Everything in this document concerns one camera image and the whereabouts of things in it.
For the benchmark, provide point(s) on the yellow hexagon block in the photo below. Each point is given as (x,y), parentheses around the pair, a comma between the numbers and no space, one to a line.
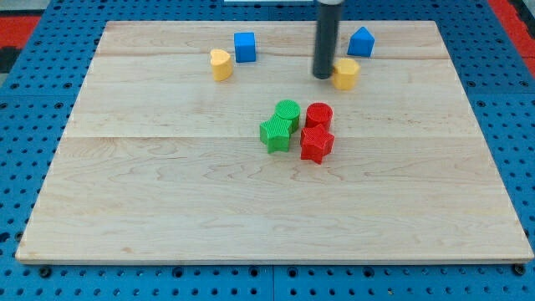
(345,74)

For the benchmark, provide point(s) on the blue triangle block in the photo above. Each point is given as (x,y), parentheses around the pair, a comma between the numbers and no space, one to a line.
(361,43)

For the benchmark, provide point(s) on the green star block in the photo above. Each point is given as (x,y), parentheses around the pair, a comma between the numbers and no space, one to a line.
(275,134)

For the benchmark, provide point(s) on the green cylinder block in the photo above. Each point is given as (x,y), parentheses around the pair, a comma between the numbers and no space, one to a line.
(289,109)

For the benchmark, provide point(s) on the red star block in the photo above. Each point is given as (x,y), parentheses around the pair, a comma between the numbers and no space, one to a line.
(316,142)

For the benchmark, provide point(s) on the red cylinder block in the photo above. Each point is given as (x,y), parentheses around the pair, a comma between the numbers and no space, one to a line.
(319,114)

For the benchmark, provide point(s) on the wooden board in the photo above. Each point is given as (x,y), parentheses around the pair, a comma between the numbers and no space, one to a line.
(160,164)

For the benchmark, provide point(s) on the yellow heart block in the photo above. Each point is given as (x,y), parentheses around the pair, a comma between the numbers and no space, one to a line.
(221,64)

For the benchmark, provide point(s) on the blue cube block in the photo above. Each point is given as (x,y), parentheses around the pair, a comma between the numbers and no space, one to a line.
(245,47)

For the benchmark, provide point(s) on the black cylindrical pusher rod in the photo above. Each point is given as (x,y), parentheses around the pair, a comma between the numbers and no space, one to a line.
(326,37)

